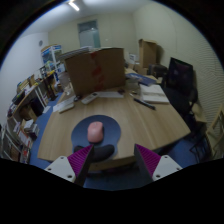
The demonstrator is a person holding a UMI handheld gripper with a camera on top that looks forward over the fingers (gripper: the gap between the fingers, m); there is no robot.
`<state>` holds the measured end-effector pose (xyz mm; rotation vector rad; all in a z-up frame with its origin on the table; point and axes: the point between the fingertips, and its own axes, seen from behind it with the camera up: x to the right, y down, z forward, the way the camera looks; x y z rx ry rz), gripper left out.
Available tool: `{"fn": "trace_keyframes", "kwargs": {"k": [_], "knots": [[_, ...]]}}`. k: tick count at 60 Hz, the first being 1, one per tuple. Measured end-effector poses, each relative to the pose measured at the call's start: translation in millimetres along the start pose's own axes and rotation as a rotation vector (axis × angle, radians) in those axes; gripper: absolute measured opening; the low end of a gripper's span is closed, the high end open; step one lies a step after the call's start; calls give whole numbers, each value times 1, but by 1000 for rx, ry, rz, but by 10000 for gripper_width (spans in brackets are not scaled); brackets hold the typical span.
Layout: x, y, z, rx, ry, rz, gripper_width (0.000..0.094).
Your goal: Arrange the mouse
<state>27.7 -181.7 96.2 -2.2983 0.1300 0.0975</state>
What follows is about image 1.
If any flat white remote control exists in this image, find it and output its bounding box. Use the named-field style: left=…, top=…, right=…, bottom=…
left=58, top=101, right=76, bottom=114

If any large brown cardboard box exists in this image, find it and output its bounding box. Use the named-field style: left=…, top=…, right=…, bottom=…
left=63, top=47, right=127, bottom=98

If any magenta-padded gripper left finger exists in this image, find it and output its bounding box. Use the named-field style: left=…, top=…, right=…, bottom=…
left=43, top=143, right=95, bottom=187

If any blue book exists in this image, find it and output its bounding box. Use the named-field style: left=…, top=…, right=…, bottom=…
left=125, top=72, right=158, bottom=87

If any black marker pen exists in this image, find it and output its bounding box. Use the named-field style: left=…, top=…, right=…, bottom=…
left=133, top=97, right=157, bottom=111

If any white book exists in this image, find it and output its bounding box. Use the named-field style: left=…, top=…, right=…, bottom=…
left=139, top=83, right=170, bottom=104

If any tall open cardboard box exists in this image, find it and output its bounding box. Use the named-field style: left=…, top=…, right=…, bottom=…
left=138, top=38, right=158, bottom=70

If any grey door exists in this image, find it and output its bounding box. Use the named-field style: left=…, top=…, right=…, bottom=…
left=77, top=20, right=101, bottom=49

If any dark blue mouse pad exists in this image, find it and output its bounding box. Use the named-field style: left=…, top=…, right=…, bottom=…
left=70, top=114, right=122, bottom=164

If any pink computer mouse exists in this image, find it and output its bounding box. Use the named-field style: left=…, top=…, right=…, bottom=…
left=87, top=121, right=105, bottom=144

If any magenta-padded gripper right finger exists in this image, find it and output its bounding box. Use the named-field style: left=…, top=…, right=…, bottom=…
left=133, top=143, right=184, bottom=184

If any black office chair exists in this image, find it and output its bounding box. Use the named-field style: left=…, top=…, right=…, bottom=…
left=163, top=57, right=199, bottom=134

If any ceiling tube light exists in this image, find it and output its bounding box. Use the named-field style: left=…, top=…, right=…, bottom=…
left=68, top=0, right=81, bottom=12

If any white paper sheet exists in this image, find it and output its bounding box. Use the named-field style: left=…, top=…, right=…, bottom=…
left=97, top=91, right=125, bottom=99
left=52, top=95, right=77, bottom=113

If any blue white display cabinet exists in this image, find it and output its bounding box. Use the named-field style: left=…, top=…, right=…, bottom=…
left=40, top=43, right=63, bottom=66

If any cluttered shelf unit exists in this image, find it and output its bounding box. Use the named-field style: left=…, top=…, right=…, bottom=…
left=0, top=66, right=61, bottom=164

